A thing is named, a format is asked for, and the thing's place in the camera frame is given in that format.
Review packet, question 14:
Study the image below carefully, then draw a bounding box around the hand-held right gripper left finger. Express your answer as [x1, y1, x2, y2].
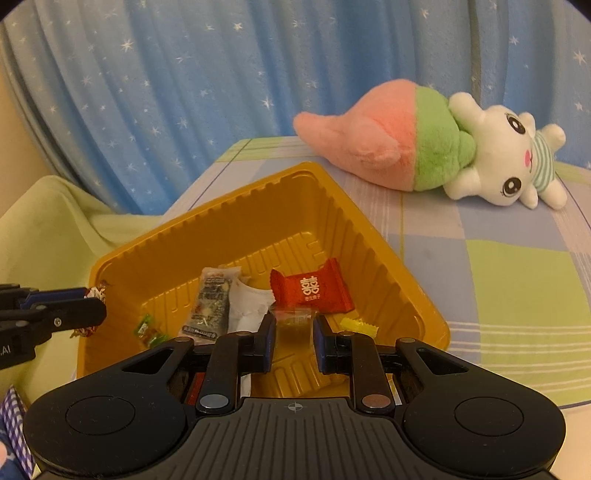
[121, 311, 278, 416]

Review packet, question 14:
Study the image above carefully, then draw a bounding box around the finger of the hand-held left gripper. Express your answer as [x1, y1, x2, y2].
[0, 298, 108, 346]
[0, 284, 89, 311]

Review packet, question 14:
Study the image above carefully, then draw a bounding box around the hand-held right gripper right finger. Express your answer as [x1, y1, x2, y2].
[313, 315, 469, 414]

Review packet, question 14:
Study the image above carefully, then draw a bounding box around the clear brown candy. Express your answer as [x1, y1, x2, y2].
[271, 306, 316, 335]

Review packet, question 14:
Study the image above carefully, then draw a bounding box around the red brown printed snack packet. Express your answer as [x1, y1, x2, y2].
[69, 281, 112, 340]

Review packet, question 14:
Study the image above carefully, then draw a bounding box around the yellow snack packet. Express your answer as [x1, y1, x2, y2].
[340, 317, 378, 336]

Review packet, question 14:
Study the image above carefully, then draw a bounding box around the large red snack packet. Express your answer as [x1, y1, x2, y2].
[270, 257, 356, 315]

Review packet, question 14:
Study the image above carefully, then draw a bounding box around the grey printed snack packet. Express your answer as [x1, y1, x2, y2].
[177, 266, 244, 341]

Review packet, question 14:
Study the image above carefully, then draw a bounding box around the gold plastic tray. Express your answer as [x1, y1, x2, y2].
[76, 161, 451, 403]

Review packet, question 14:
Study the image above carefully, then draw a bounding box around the white green snack packet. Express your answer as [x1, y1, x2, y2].
[229, 276, 279, 334]

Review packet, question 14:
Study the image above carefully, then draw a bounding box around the light green blanket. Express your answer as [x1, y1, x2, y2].
[0, 174, 186, 398]

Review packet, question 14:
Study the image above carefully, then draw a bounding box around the red foil candy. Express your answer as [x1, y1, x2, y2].
[187, 371, 206, 405]

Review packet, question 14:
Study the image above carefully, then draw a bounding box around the blue checked cloth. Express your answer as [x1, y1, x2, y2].
[0, 385, 38, 480]

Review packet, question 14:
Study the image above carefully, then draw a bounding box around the pink green plush toy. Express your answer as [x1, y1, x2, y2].
[293, 76, 477, 193]

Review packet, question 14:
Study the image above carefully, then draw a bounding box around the blue star curtain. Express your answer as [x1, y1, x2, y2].
[0, 0, 591, 217]

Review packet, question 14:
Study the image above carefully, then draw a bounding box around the white rabbit plush toy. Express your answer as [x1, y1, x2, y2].
[443, 91, 569, 211]

